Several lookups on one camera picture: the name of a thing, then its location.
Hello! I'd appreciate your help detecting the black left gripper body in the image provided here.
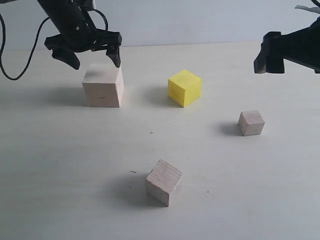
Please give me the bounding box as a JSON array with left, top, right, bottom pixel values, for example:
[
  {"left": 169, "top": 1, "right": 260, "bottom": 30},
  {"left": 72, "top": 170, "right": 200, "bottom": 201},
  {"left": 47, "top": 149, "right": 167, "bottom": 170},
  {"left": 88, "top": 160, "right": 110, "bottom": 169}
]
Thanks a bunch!
[{"left": 38, "top": 0, "right": 122, "bottom": 53}]

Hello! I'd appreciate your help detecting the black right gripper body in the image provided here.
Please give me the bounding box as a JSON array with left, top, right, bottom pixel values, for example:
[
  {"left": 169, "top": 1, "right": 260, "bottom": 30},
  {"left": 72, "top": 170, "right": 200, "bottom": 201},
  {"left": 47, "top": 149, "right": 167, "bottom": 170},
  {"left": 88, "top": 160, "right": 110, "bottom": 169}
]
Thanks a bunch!
[{"left": 261, "top": 19, "right": 320, "bottom": 74}]

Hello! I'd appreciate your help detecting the large light wooden cube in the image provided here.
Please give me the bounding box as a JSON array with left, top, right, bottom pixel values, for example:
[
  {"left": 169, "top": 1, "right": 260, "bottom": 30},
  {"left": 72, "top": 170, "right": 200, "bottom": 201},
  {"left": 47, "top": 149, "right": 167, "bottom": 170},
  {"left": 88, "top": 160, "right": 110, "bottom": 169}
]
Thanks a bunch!
[{"left": 82, "top": 63, "right": 125, "bottom": 108}]

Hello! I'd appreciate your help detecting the small wooden cube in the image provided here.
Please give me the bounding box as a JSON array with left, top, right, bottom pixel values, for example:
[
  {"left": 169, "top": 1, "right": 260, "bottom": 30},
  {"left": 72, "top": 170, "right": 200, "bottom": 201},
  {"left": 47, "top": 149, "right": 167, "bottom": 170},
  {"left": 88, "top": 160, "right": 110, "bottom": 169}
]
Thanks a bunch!
[{"left": 237, "top": 110, "right": 265, "bottom": 137}]

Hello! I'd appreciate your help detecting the yellow cube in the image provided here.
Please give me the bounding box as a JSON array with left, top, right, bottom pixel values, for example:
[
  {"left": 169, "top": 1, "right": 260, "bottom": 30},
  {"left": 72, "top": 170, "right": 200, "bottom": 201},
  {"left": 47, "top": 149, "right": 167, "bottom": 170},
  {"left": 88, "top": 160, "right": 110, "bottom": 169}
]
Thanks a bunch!
[{"left": 167, "top": 69, "right": 202, "bottom": 108}]

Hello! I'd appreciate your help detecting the medium grooved wooden cube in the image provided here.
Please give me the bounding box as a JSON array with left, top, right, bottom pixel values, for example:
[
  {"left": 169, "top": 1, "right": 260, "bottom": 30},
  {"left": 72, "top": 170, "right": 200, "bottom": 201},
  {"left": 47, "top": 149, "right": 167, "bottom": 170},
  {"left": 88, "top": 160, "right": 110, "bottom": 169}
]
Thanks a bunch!
[{"left": 145, "top": 159, "right": 183, "bottom": 207}]

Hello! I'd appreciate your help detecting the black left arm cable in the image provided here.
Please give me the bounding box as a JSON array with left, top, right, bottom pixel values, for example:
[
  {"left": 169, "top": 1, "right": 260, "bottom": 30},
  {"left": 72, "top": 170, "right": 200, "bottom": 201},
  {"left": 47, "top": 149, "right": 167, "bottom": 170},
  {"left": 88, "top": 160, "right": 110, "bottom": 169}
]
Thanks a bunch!
[{"left": 0, "top": 13, "right": 52, "bottom": 81}]

